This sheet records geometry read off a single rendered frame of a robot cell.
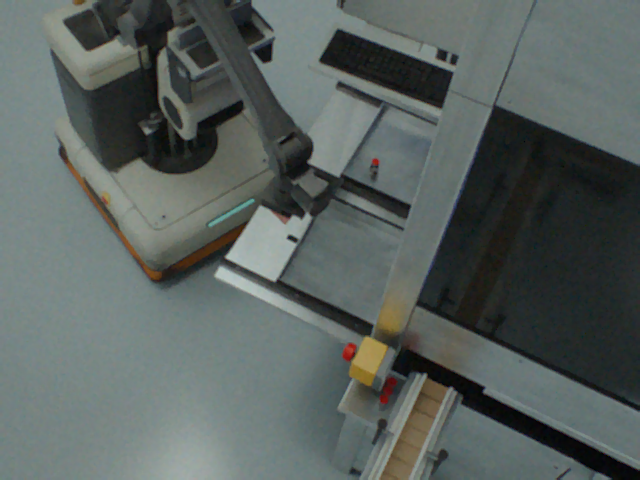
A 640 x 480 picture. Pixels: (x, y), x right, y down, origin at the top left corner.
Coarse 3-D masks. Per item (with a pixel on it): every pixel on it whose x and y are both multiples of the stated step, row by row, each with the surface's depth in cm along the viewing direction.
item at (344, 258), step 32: (320, 224) 210; (352, 224) 210; (384, 224) 207; (320, 256) 205; (352, 256) 206; (384, 256) 206; (288, 288) 199; (320, 288) 201; (352, 288) 201; (384, 288) 202
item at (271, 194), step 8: (272, 184) 179; (264, 192) 178; (272, 192) 178; (280, 192) 173; (288, 192) 172; (264, 200) 177; (272, 200) 177; (280, 200) 175; (288, 200) 174; (280, 208) 177; (288, 208) 176; (296, 208) 177
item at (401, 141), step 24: (384, 120) 228; (408, 120) 227; (360, 144) 221; (384, 144) 224; (408, 144) 224; (360, 168) 219; (384, 168) 220; (408, 168) 220; (384, 192) 212; (408, 192) 216
